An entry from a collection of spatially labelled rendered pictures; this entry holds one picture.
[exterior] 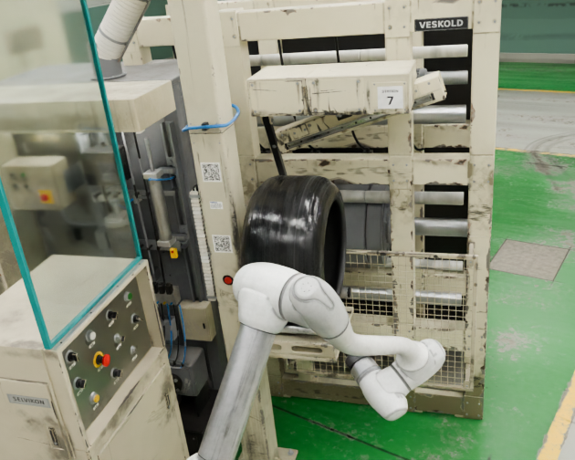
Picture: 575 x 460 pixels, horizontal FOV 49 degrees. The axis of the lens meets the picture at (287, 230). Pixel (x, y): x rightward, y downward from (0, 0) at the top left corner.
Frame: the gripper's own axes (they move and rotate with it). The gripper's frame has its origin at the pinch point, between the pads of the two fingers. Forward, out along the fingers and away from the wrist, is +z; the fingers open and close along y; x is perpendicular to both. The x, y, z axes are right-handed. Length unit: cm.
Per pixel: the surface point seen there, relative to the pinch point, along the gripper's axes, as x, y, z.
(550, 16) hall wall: 641, 491, 482
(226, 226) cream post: -11, -15, 48
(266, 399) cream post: -33, 64, 18
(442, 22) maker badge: 98, -39, 57
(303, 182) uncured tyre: 19.9, -25.3, 38.0
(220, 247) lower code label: -17, -7, 47
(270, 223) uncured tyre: 1.1, -27.1, 29.1
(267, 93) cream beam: 29, -40, 72
